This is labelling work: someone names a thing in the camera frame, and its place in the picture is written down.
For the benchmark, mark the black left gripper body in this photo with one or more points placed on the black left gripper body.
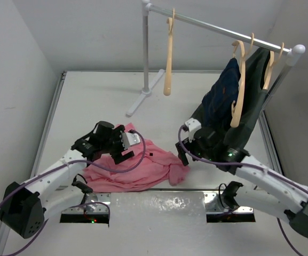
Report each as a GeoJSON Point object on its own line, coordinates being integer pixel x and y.
{"type": "Point", "coordinates": [107, 145]}

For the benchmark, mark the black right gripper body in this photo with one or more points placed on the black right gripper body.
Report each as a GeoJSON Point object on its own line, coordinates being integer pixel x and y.
{"type": "Point", "coordinates": [194, 146]}

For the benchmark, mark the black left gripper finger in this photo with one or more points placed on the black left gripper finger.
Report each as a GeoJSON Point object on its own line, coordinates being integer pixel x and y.
{"type": "Point", "coordinates": [118, 131]}
{"type": "Point", "coordinates": [119, 157]}

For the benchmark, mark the beige plastic hanger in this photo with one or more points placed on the beige plastic hanger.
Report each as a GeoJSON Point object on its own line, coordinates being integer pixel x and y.
{"type": "Point", "coordinates": [168, 70]}

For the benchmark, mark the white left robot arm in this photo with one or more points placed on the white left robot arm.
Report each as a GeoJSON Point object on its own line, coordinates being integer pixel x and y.
{"type": "Point", "coordinates": [28, 205]}

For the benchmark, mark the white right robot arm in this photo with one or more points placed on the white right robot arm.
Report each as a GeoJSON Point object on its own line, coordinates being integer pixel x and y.
{"type": "Point", "coordinates": [276, 195]}

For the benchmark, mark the beige hanger with blue garment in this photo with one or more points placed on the beige hanger with blue garment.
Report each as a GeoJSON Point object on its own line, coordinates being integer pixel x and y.
{"type": "Point", "coordinates": [237, 105]}

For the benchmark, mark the beige hanger with green garment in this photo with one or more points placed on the beige hanger with green garment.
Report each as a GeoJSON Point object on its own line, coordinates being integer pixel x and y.
{"type": "Point", "coordinates": [271, 63]}

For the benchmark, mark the navy blue garment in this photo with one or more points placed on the navy blue garment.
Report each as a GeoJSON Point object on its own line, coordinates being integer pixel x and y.
{"type": "Point", "coordinates": [217, 102]}

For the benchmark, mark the dark green garment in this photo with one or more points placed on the dark green garment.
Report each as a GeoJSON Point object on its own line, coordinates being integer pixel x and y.
{"type": "Point", "coordinates": [254, 98]}

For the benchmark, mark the white metal clothes rack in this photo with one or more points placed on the white metal clothes rack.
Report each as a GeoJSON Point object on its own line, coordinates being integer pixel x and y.
{"type": "Point", "coordinates": [200, 47]}

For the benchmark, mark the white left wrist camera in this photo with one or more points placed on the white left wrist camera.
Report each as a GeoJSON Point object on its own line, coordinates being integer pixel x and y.
{"type": "Point", "coordinates": [130, 139]}

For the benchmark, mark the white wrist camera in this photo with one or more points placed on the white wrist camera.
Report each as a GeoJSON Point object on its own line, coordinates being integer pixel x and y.
{"type": "Point", "coordinates": [130, 139]}
{"type": "Point", "coordinates": [192, 125]}

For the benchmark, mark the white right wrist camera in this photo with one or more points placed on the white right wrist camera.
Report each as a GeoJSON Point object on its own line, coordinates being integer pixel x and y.
{"type": "Point", "coordinates": [192, 125]}

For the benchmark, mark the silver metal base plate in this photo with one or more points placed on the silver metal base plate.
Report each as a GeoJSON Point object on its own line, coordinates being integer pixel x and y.
{"type": "Point", "coordinates": [182, 201]}

